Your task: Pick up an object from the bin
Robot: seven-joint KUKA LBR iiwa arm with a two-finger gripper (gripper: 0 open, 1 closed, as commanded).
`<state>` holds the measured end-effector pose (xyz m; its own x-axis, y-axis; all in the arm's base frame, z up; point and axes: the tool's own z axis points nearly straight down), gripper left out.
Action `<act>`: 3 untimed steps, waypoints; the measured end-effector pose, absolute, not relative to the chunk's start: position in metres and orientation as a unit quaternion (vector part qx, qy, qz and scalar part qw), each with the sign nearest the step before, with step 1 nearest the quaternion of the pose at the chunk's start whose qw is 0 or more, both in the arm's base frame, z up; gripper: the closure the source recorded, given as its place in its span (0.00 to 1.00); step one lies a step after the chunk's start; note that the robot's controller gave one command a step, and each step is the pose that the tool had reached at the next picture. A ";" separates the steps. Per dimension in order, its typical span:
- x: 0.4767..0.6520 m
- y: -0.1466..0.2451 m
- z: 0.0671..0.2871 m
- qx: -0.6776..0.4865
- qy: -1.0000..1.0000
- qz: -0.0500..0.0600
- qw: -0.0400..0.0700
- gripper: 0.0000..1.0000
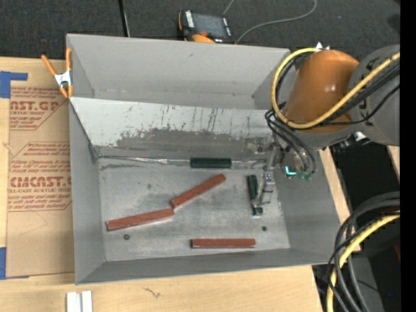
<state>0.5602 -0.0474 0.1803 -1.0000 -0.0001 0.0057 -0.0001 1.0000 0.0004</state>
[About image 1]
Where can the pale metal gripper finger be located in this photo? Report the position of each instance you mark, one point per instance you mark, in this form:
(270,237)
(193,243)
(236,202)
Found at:
(258,201)
(268,188)

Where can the red-brown flat block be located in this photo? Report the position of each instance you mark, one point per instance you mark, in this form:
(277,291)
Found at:
(139,219)
(198,190)
(223,243)

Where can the grey metal bin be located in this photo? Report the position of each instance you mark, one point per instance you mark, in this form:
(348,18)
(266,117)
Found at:
(182,132)

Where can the brown cardboard board red print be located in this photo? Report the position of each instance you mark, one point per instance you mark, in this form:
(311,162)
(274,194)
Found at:
(39,174)

